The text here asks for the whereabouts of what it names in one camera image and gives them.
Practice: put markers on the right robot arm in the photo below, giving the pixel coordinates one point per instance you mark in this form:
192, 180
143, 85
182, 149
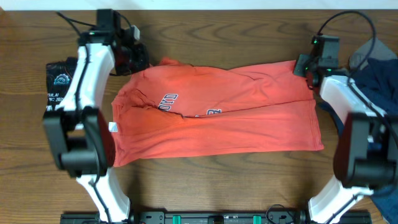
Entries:
365, 159

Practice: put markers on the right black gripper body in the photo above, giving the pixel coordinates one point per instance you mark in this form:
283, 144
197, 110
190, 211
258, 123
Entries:
304, 65

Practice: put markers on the navy blue garment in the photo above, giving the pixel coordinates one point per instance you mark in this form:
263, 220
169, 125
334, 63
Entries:
378, 81

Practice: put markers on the red soccer t-shirt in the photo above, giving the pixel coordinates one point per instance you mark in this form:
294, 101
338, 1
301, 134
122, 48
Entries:
180, 110

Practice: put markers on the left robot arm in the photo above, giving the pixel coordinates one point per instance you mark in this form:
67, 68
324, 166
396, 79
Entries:
77, 132

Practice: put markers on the grey garment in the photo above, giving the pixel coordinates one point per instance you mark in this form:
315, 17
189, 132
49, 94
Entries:
379, 52

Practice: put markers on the black printed folded shirt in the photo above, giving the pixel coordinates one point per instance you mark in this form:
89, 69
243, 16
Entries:
59, 76

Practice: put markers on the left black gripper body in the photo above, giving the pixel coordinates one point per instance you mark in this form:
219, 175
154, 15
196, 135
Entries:
137, 58

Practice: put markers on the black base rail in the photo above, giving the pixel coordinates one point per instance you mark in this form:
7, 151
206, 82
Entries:
272, 216

